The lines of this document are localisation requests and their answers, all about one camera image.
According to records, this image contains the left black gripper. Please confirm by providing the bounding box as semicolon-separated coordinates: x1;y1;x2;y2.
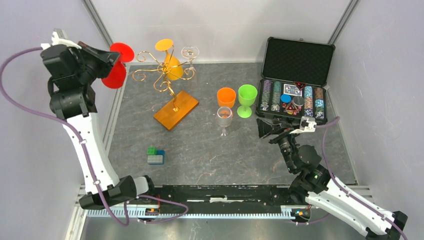
72;41;121;85

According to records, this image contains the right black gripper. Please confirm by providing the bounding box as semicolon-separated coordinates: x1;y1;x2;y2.
255;118;300;172

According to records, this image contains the red plastic wine glass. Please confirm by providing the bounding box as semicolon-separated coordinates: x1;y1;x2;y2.
101;42;135;89

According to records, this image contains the green plastic wine glass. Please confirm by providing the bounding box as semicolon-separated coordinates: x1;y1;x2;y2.
237;84;258;119

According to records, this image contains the clear wine glass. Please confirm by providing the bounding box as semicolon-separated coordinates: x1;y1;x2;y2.
216;106;233;137
181;46;200;71

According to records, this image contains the orange plastic wine glass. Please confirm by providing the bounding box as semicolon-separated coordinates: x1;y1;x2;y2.
216;87;237;109

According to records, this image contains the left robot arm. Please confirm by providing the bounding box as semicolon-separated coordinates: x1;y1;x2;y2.
40;40;157;210

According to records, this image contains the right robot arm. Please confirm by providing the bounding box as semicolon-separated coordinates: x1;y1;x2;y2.
256;116;408;240

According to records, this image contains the yellow-orange plastic wine glass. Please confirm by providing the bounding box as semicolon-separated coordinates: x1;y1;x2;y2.
155;38;183;81

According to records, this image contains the wooden rack base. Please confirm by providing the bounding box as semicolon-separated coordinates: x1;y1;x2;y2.
153;90;199;131

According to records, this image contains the clear wine glass back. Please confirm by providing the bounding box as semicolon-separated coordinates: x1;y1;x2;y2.
181;46;200;71

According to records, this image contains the triangular all-in button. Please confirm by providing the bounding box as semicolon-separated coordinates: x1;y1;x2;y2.
284;101;301;115

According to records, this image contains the blue poker chip disc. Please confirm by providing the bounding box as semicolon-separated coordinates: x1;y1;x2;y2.
280;94;292;104

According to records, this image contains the playing card deck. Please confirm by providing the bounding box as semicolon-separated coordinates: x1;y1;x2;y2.
283;83;302;97

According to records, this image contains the black poker chip case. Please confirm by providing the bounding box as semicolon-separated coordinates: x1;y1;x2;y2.
255;37;336;126

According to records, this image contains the green toy brick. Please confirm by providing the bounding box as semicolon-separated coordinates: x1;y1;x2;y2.
146;146;157;156

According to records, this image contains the blue toy brick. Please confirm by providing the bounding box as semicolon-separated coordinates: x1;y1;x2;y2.
156;149;166;158

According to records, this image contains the grey toy brick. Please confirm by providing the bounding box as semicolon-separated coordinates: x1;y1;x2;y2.
147;155;164;165

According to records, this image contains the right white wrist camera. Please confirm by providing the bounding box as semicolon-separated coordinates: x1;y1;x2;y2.
290;116;317;134

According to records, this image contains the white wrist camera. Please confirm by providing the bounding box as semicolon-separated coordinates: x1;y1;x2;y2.
40;28;82;50
290;116;317;134

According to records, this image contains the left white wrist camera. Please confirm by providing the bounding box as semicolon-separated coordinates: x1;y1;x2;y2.
40;28;82;50

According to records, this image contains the gold wire glass rack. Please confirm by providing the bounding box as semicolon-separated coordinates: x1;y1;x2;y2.
131;45;200;112

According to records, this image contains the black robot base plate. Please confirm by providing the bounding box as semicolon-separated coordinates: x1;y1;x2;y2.
132;184;323;216

